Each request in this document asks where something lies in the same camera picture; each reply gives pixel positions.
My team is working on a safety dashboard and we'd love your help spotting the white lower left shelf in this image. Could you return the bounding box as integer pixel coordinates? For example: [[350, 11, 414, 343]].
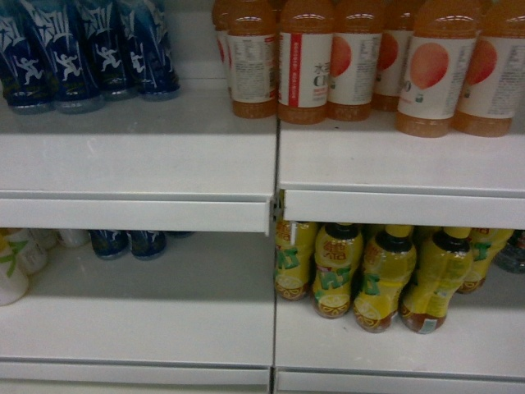
[[1, 232, 275, 387]]

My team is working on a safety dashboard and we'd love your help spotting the white right shelf board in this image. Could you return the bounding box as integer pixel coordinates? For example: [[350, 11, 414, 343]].
[[278, 112, 524, 229]]

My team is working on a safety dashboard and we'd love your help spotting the blue sports drink bottle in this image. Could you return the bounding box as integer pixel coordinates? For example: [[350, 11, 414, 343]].
[[117, 1, 180, 101], [77, 1, 136, 101], [1, 1, 54, 114], [20, 1, 103, 114]]

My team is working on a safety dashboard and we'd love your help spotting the white drink bottle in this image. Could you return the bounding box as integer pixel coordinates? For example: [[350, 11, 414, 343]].
[[1, 228, 48, 306]]

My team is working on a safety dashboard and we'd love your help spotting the orange peach juice bottle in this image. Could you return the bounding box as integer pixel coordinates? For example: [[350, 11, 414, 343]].
[[327, 1, 385, 121], [372, 0, 424, 112], [278, 0, 334, 125], [395, 1, 479, 138], [212, 0, 230, 82], [451, 1, 524, 137], [227, 1, 277, 119]]

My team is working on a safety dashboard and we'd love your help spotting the white left shelf board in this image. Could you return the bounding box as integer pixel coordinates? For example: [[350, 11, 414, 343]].
[[1, 80, 277, 234]]

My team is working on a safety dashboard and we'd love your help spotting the yellow lemon tea bottle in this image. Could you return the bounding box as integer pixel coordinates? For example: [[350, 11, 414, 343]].
[[274, 218, 319, 300], [457, 227, 514, 294], [312, 222, 363, 318], [400, 227, 473, 334], [353, 224, 417, 333]]

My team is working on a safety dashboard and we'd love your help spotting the blue bottle lower shelf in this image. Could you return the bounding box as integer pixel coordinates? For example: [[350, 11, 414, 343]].
[[89, 230, 129, 260], [129, 231, 167, 260]]

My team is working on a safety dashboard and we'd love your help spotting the white shelf board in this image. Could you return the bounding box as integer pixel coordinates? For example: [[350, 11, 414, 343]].
[[278, 112, 524, 229], [1, 80, 277, 234]]

